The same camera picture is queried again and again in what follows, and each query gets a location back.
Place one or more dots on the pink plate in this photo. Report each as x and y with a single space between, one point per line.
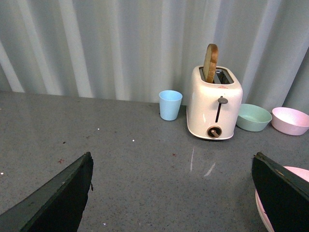
303 173

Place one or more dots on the toasted bread slice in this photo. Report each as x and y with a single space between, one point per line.
210 62

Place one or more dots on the left gripper black camera right finger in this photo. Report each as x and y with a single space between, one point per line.
283 194

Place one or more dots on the green bowl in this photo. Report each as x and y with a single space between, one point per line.
253 118

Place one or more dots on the light blue cup left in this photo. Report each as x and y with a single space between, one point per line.
169 104

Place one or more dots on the pink bowl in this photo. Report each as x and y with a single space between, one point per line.
290 121

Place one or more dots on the left gripper black camera left finger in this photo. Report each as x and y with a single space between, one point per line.
57 206

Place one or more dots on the cream white toaster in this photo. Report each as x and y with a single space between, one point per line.
213 108

